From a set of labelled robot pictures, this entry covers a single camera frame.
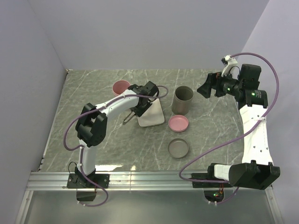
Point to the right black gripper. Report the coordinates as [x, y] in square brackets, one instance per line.
[214, 80]

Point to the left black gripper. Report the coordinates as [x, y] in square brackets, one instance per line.
[139, 112]

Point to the metal food tongs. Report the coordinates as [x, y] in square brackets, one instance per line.
[128, 118]

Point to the white rectangular plate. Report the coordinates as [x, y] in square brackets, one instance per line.
[153, 116]

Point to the pink cylindrical container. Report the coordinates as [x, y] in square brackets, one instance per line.
[120, 86]

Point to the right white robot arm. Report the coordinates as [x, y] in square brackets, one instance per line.
[256, 171]

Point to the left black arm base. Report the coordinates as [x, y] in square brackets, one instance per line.
[77, 182]

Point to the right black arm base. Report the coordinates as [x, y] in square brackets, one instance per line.
[204, 176]

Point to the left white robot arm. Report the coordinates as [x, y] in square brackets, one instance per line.
[91, 127]

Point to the grey cylindrical container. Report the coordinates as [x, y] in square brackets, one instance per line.
[182, 100]

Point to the pink round lid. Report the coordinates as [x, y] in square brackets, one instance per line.
[178, 123]

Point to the grey round lid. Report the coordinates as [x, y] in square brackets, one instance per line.
[178, 148]

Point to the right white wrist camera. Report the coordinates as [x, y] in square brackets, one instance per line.
[229, 62]

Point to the aluminium rail frame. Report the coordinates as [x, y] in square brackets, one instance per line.
[118, 181]

